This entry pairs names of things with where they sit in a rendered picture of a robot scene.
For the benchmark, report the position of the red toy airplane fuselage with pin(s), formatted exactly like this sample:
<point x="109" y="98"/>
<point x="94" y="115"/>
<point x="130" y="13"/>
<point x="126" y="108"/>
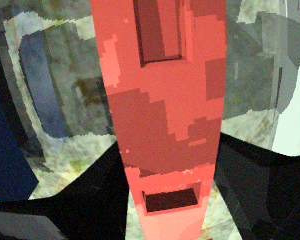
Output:
<point x="164" y="67"/>

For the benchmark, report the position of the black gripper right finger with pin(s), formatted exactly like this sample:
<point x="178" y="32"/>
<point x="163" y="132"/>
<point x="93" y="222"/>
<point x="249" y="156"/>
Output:
<point x="261" y="188"/>

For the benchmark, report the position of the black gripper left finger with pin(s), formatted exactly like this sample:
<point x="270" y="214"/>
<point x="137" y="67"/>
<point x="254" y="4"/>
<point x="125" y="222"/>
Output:
<point x="92" y="207"/>

